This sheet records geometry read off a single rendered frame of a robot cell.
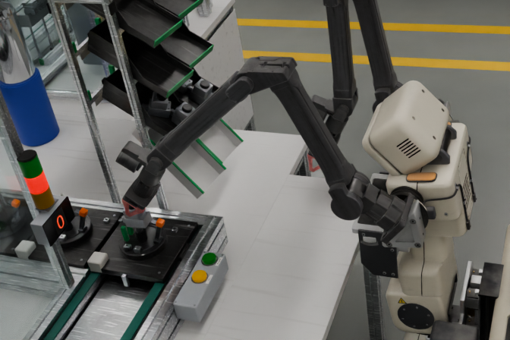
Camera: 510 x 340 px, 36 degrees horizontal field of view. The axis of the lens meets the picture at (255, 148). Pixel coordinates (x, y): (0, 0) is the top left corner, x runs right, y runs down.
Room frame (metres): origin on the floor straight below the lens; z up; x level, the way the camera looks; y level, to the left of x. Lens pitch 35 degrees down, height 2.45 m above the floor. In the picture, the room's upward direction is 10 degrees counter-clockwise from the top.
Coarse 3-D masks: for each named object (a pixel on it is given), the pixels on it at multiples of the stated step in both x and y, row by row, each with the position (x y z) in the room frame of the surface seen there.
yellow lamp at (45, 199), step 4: (48, 188) 1.64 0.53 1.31; (44, 192) 1.63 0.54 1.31; (48, 192) 1.64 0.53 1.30; (32, 196) 1.63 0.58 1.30; (36, 196) 1.62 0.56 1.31; (40, 196) 1.62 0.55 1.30; (44, 196) 1.63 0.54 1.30; (48, 196) 1.63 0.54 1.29; (52, 196) 1.65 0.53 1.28; (36, 200) 1.62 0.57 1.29; (40, 200) 1.62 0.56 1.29; (44, 200) 1.62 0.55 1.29; (48, 200) 1.63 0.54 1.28; (52, 200) 1.64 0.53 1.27; (36, 204) 1.63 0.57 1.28; (40, 204) 1.62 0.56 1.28; (44, 204) 1.62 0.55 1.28; (48, 204) 1.63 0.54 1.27; (52, 204) 1.63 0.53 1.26; (36, 208) 1.63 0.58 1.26; (40, 208) 1.62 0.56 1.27; (44, 208) 1.62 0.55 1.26
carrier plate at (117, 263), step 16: (176, 224) 1.83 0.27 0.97; (192, 224) 1.81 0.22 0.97; (112, 240) 1.81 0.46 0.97; (176, 240) 1.76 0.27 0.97; (112, 256) 1.74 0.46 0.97; (160, 256) 1.70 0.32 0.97; (176, 256) 1.69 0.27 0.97; (112, 272) 1.68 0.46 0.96; (128, 272) 1.65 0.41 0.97; (144, 272) 1.64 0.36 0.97; (160, 272) 1.63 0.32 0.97
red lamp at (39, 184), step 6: (42, 174) 1.64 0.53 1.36; (30, 180) 1.62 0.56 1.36; (36, 180) 1.62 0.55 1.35; (42, 180) 1.63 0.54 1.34; (30, 186) 1.62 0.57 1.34; (36, 186) 1.62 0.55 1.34; (42, 186) 1.63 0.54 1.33; (48, 186) 1.64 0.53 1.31; (30, 192) 1.63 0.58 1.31; (36, 192) 1.62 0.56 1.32; (42, 192) 1.63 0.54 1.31
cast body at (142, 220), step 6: (132, 210) 1.74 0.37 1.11; (144, 210) 1.77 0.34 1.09; (126, 216) 1.75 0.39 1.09; (132, 216) 1.74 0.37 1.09; (138, 216) 1.74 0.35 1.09; (144, 216) 1.74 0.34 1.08; (150, 216) 1.76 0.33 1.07; (126, 222) 1.75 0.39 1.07; (132, 222) 1.75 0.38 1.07; (138, 222) 1.74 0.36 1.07; (144, 222) 1.73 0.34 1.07
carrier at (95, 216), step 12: (96, 216) 1.93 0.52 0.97; (108, 216) 1.92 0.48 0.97; (120, 216) 1.92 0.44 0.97; (72, 228) 1.87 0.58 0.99; (84, 228) 1.85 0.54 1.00; (96, 228) 1.87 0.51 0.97; (108, 228) 1.86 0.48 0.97; (60, 240) 1.82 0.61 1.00; (72, 240) 1.82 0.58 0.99; (84, 240) 1.83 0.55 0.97; (96, 240) 1.82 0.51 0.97; (72, 252) 1.79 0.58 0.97; (84, 252) 1.78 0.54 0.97; (72, 264) 1.73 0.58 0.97; (84, 264) 1.72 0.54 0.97
